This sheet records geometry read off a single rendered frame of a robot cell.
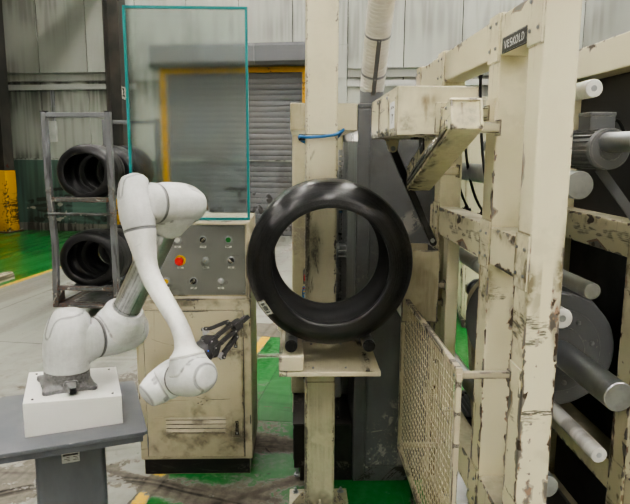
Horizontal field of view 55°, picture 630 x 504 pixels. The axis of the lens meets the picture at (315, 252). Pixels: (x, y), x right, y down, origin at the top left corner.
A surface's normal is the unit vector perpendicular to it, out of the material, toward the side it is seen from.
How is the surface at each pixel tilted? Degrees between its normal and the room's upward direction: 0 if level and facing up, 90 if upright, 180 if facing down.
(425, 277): 90
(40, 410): 90
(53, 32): 90
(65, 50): 90
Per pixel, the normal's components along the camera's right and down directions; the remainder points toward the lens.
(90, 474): 0.36, 0.15
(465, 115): 0.03, -0.15
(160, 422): 0.03, 0.16
